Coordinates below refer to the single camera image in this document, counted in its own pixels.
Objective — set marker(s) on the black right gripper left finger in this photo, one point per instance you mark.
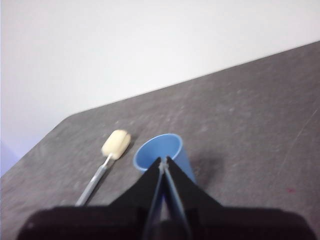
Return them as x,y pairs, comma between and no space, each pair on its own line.
112,220

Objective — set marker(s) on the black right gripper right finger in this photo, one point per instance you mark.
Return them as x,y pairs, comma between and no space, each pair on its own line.
212,222

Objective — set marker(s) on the blue ribbed plastic cup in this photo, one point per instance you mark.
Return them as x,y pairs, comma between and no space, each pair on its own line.
160,147

